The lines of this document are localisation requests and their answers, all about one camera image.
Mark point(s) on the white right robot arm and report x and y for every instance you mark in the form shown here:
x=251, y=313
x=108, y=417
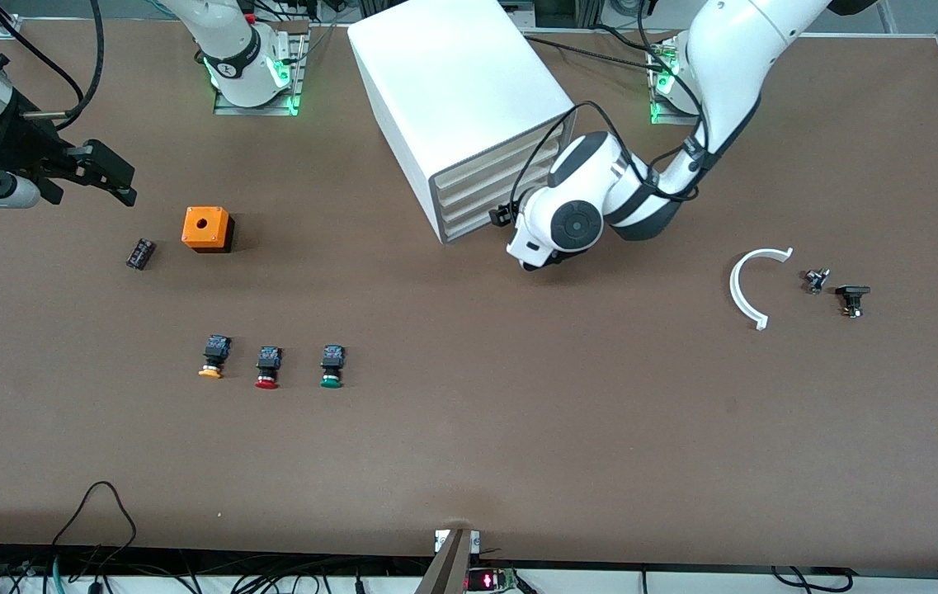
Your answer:
x=221, y=33

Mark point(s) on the red lit electronics board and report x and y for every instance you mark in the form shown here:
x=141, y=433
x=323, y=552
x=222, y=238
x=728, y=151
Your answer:
x=489, y=581

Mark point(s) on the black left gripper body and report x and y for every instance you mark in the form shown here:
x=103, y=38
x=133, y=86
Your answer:
x=503, y=216

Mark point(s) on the yellow mushroom push button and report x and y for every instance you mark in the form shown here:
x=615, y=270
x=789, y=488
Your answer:
x=215, y=351

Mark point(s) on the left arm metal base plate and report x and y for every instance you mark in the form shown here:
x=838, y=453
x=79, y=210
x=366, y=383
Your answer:
x=666, y=115

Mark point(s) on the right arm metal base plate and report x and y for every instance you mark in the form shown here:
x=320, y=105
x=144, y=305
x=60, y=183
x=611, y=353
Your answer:
x=295, y=74

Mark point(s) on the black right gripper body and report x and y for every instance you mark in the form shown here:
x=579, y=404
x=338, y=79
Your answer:
x=21, y=148

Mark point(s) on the red mushroom push button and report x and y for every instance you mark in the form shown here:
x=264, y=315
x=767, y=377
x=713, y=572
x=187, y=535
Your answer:
x=269, y=363

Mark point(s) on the white drawer cabinet grey frame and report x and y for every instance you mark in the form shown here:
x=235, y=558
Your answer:
x=452, y=74

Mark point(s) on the small black contact block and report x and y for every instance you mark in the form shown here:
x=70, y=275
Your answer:
x=140, y=254

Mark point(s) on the small metal fitting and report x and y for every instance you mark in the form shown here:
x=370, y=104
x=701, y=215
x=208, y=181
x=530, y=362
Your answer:
x=816, y=281

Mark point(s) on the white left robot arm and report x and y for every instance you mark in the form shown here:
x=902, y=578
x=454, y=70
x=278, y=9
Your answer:
x=732, y=49

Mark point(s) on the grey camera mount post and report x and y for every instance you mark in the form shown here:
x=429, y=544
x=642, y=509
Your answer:
x=448, y=569

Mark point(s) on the green mushroom push button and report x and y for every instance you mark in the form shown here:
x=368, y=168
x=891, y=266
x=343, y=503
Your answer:
x=332, y=363

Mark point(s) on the orange button enclosure box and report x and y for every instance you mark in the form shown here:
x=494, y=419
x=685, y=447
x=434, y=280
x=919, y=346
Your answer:
x=205, y=228

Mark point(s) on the small black switch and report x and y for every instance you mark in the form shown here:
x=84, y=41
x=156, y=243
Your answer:
x=852, y=295

